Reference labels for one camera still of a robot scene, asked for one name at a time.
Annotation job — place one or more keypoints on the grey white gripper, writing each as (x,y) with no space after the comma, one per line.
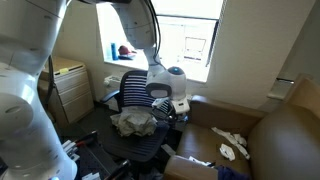
(180,106)

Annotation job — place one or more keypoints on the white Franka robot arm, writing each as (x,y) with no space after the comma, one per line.
(20,116)

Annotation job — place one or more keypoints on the beige crumpled cloth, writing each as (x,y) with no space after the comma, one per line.
(135,121)

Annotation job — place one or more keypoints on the brown leather couch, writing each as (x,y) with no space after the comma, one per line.
(200,141)

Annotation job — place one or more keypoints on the black mesh office chair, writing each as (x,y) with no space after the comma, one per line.
(133,146)

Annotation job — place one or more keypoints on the dark blue cloth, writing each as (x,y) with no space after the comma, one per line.
(231,174)

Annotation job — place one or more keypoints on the long white paper strip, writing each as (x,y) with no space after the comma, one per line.
(226,135)

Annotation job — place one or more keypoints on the small white crumpled paper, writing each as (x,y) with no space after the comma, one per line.
(227,151)

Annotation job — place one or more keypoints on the dark red cap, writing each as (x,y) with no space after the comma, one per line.
(125,50)

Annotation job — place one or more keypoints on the blue bottle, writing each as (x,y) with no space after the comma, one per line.
(114,51)

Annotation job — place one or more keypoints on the black perforated robot platform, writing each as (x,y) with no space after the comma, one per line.
(96,160)

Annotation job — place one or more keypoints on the dark framed window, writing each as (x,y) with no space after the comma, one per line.
(203,40)

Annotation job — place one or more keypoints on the light wooden drawer cabinet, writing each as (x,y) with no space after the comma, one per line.
(73,93)

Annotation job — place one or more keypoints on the yellow sticky note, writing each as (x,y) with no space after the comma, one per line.
(64,71)

